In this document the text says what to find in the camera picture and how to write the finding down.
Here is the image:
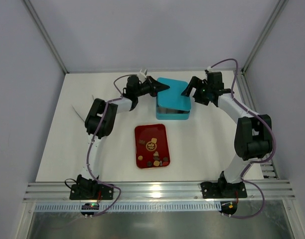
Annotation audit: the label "teal square tin box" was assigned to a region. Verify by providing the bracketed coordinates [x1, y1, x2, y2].
[155, 100, 191, 120]

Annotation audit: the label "silver metal tongs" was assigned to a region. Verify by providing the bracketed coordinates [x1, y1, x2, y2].
[71, 95, 95, 122]

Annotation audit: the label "teal tin lid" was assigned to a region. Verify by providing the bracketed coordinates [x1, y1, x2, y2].
[157, 77, 191, 111]

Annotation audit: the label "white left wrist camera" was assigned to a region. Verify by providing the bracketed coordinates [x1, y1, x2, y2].
[138, 69, 148, 81]

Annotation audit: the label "red rectangular tray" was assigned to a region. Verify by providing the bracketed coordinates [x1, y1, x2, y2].
[134, 123, 170, 169]

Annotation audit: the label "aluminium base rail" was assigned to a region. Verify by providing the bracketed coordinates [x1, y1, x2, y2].
[23, 179, 296, 202]

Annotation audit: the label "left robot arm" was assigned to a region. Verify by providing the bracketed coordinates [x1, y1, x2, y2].
[69, 73, 170, 200]

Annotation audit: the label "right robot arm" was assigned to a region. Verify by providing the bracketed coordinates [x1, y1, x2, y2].
[181, 71, 275, 199]

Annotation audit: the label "grey slotted cable duct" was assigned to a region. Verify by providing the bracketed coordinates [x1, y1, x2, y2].
[34, 201, 221, 213]

